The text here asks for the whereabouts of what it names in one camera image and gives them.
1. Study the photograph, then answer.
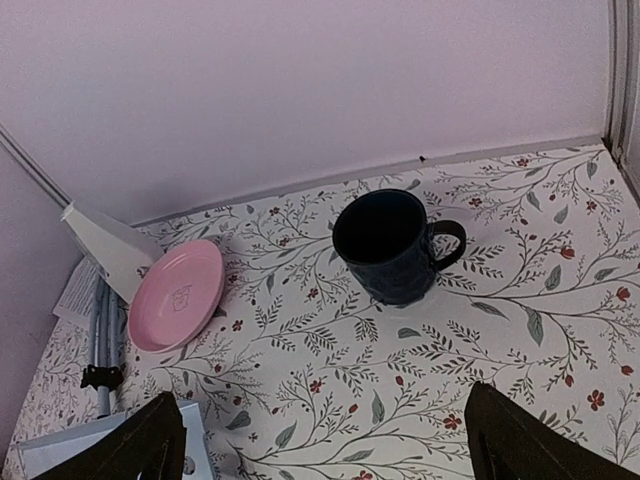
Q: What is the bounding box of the aluminium frame post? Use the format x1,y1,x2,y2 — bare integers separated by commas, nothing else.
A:
0,125,71,209
602,0,640,166

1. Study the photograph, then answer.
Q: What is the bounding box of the pink plastic plate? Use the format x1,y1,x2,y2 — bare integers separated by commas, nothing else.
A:
127,239,225,354

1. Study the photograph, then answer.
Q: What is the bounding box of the right aluminium frame post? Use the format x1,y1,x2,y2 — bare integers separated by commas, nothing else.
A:
602,0,640,166

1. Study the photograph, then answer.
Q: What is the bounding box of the white metronome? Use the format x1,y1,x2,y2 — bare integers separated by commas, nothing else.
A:
60,201,164,304

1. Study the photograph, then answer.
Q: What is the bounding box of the dark blue ceramic mug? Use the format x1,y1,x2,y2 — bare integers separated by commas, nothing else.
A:
332,189,467,308

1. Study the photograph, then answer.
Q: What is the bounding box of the light blue music stand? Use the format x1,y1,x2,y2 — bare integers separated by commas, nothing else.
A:
18,280,214,479

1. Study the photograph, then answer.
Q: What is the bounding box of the white sheet music page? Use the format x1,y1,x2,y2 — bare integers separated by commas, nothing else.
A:
52,258,99,329

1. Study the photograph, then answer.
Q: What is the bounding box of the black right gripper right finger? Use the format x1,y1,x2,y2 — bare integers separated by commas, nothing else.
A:
464,382,639,480

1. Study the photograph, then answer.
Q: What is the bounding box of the left aluminium frame post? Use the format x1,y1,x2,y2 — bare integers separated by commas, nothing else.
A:
0,125,71,209

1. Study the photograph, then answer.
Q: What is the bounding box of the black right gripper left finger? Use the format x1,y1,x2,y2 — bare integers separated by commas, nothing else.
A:
38,392,187,480

